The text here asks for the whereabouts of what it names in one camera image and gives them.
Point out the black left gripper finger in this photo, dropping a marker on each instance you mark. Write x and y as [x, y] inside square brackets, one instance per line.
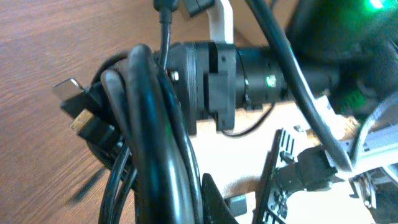
[215, 210]

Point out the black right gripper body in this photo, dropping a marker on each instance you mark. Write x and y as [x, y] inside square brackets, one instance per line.
[206, 85]

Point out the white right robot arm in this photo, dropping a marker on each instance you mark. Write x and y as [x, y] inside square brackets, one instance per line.
[345, 47]

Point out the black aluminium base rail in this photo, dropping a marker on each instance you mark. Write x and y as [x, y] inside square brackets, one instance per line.
[315, 170]

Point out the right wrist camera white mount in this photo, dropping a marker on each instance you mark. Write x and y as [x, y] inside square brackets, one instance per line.
[220, 17]

